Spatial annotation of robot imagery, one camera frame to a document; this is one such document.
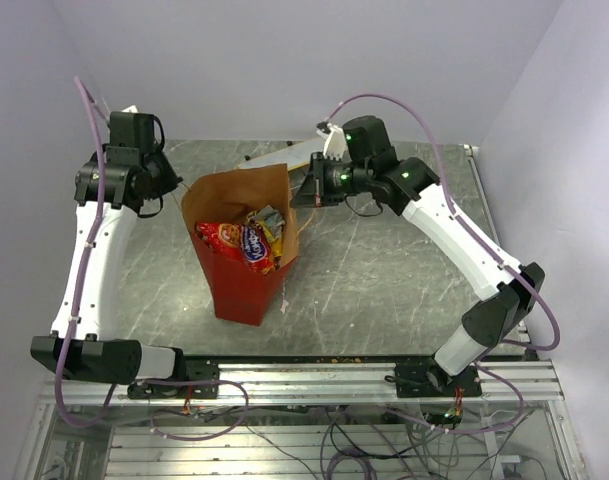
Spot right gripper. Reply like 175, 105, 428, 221
289, 152, 371, 209

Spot red candy bag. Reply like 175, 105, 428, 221
195, 222, 277, 275

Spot red and brown paper bag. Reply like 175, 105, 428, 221
180, 164, 300, 326

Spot small white blue wrapper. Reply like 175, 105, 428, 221
253, 205, 285, 242

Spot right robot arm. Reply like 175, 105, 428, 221
290, 115, 545, 396

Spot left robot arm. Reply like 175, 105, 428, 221
30, 107, 188, 397

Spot small whiteboard on stand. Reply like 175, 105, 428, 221
237, 138, 324, 171

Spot yellow m&m's pack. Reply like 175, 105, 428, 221
246, 206, 285, 265

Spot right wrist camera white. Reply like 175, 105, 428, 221
316, 121, 347, 161

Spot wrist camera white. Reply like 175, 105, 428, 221
316, 121, 347, 161
121, 105, 139, 114

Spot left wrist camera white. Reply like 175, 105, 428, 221
121, 105, 139, 114

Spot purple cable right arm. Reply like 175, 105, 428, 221
328, 93, 561, 435

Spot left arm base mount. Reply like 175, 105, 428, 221
126, 360, 220, 400

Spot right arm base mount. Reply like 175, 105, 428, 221
384, 363, 482, 399

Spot aluminium rail frame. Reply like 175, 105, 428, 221
17, 356, 586, 479

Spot loose cables under frame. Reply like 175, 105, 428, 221
148, 377, 530, 480

